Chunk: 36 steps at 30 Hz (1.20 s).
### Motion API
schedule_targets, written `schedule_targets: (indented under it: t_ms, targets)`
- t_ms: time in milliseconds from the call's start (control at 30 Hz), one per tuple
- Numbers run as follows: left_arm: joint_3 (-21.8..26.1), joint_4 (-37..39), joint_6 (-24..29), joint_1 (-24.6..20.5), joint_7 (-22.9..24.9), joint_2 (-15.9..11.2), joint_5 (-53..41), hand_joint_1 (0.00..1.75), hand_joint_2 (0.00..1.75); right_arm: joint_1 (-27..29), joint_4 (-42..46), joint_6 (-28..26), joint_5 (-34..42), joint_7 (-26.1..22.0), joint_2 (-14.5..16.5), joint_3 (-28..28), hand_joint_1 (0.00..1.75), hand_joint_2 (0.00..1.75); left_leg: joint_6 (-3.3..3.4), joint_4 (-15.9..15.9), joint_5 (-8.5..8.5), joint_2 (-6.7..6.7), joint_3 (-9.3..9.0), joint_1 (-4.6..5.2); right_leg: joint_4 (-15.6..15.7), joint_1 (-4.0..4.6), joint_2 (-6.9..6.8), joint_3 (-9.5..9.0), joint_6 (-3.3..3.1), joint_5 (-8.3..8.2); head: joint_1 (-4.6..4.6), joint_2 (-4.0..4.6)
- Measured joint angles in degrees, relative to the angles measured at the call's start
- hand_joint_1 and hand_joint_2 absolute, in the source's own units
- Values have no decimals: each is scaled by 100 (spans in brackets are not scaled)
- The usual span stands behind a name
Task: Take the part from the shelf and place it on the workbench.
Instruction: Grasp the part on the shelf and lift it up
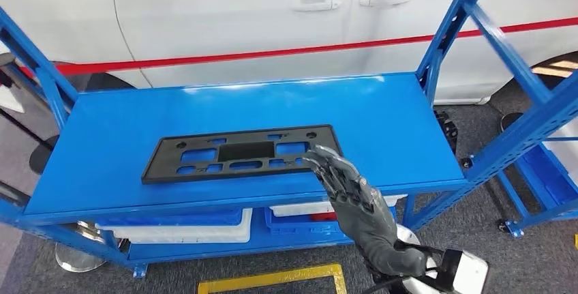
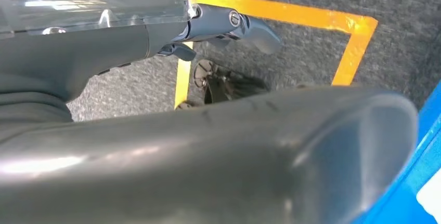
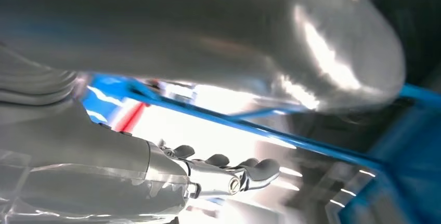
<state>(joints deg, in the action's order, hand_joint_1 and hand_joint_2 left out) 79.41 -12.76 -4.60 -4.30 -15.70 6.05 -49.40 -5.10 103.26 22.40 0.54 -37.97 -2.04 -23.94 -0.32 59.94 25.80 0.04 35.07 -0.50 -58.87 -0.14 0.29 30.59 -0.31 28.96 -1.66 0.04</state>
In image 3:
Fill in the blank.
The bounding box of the blue metal shelf rack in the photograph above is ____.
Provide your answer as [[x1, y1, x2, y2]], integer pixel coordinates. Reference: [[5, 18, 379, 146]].
[[81, 72, 441, 224]]

